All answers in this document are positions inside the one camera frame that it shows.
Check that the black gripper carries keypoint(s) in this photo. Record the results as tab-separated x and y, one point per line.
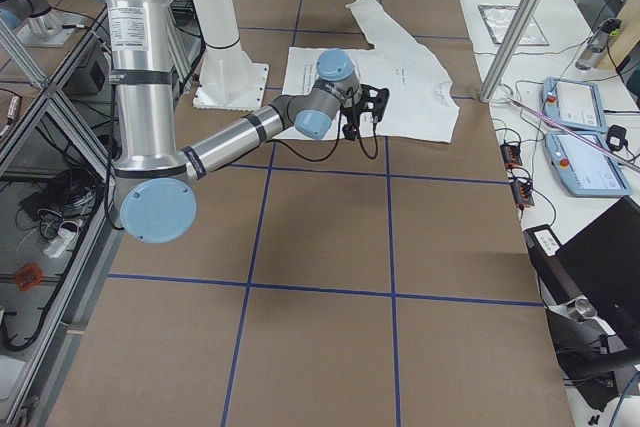
351	118

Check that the white long-sleeve printed t-shirt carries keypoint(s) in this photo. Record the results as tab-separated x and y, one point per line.
419	106

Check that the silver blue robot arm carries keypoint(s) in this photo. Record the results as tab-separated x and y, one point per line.
153	176

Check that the silver-edged plastic bag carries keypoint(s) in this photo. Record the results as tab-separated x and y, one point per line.
498	18

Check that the blue teach pendant far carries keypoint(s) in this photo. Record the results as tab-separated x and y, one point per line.
573	104

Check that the blue teach pendant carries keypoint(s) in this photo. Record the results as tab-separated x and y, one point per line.
573	104
583	170

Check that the blue teach pendant near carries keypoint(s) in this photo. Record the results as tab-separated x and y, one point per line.
583	170

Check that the metal reacher stick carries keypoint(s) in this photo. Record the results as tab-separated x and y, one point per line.
596	146

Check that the black laptop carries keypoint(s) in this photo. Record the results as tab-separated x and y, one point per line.
593	281

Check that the white camera pedestal base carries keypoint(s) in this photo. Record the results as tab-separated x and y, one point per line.
228	78

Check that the aluminium frame post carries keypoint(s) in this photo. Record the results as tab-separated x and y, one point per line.
525	11

